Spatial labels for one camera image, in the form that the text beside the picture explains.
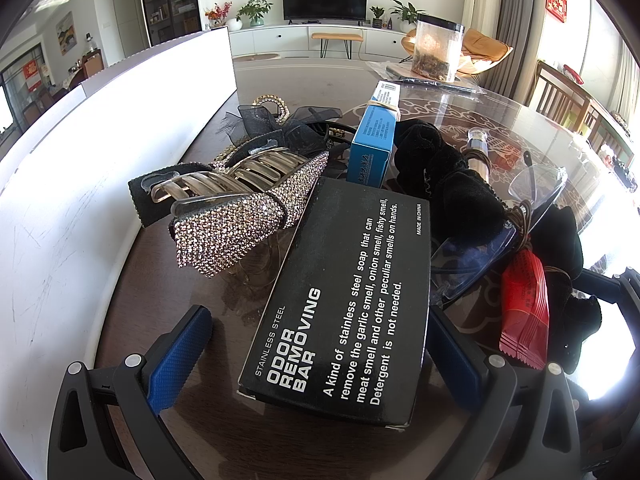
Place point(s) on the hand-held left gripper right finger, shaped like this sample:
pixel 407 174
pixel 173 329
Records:
pixel 457 355

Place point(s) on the clear safety glasses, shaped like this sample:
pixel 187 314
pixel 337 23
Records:
pixel 537 182

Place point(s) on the white round vase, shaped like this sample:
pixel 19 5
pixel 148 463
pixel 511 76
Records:
pixel 234 24

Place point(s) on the framed landscape painting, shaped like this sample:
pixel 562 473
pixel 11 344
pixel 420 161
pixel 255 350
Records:
pixel 65 34

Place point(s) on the white television cabinet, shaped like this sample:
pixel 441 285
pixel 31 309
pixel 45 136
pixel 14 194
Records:
pixel 290 37

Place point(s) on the black printed carton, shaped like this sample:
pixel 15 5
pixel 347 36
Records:
pixel 340 285

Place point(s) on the black mesh bow hair clip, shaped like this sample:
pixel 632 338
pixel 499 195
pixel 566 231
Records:
pixel 295 132

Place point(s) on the large leafy potted plant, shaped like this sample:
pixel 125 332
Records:
pixel 407 12

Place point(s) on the black velvet hair clip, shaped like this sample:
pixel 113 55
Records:
pixel 145 200

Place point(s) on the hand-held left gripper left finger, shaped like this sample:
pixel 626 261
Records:
pixel 175 355

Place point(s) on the small green potted plant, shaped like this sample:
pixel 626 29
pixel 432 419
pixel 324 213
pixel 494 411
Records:
pixel 377 12

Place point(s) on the wooden slatted chair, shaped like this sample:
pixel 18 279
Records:
pixel 607 125
pixel 560 92

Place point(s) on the dark glass display cabinet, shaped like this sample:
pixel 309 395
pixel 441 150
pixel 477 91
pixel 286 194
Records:
pixel 165 0

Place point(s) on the grey curtain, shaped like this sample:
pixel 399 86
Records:
pixel 520 20

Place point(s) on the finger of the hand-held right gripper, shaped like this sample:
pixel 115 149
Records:
pixel 610 287

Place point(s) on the bushy green potted plant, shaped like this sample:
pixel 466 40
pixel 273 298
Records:
pixel 255 10

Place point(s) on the white cardboard storage box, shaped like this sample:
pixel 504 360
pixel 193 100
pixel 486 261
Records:
pixel 75 185

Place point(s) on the red paper door poster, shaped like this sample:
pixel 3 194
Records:
pixel 32 76

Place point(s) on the clear jar with black lid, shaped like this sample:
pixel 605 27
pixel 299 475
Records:
pixel 437 45

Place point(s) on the metal capped bottle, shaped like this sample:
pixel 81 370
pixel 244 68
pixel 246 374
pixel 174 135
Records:
pixel 479 152

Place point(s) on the orange lounge chair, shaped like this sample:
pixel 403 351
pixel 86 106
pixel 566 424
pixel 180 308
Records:
pixel 480 42

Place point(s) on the red flower plant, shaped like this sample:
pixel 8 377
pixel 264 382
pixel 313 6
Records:
pixel 217 12

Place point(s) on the white door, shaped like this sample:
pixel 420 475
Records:
pixel 124 20

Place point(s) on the black television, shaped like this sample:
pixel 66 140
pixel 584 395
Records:
pixel 325 2

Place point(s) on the black velvet scrunchie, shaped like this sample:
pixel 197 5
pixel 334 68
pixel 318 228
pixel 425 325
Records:
pixel 450 185

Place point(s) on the brown glass desktop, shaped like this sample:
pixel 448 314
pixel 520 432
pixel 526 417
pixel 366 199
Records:
pixel 310 80

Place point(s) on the rhinestone hair claw clip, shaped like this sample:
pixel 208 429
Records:
pixel 235 230

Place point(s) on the stack of red packets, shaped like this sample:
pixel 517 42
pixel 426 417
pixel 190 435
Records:
pixel 525 305

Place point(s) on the board in clear plastic bag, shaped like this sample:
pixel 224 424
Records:
pixel 400 71

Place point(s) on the long blue carton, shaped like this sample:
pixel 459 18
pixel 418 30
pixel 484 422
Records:
pixel 370 145

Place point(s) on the wooden bench with black legs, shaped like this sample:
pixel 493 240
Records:
pixel 336 36

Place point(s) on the red wall decoration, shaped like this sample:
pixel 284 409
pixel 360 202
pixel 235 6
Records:
pixel 558 1

